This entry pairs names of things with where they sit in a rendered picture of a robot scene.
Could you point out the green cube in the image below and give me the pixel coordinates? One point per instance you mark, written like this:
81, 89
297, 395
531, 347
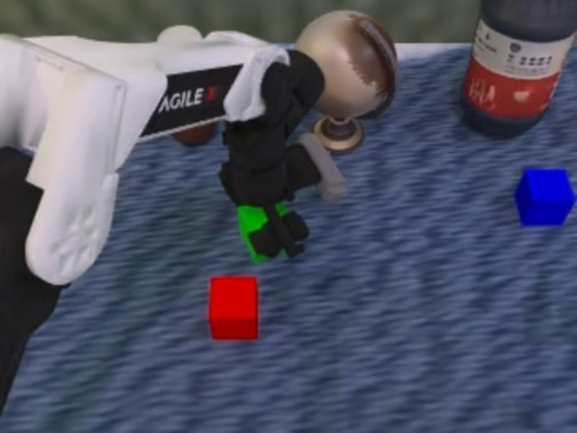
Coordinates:
247, 217

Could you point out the small brown round object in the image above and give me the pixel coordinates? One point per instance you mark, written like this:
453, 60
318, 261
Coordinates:
195, 134

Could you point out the bronze sphere on pedestal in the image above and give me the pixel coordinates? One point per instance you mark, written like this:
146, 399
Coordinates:
342, 63

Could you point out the dark bottle with red label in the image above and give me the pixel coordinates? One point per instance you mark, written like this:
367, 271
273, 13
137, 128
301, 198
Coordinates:
511, 76

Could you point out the blue cube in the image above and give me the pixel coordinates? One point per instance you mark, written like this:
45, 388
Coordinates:
543, 196

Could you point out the red cube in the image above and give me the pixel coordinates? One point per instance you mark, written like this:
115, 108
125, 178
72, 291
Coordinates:
233, 304

